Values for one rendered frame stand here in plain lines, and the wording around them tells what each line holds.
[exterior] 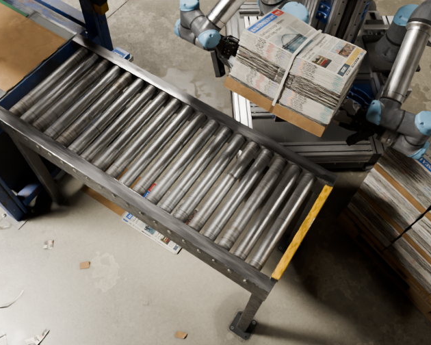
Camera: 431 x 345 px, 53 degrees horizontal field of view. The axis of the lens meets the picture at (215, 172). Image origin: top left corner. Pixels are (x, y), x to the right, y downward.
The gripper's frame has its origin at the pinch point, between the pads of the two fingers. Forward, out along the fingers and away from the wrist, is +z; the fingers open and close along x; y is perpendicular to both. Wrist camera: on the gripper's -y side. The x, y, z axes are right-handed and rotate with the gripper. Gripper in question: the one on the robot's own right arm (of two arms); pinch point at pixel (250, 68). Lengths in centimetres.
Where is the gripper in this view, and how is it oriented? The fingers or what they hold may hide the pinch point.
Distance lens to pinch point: 174.1
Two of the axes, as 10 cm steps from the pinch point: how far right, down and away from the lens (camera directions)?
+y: 2.5, -7.2, -6.5
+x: 5.0, -4.8, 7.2
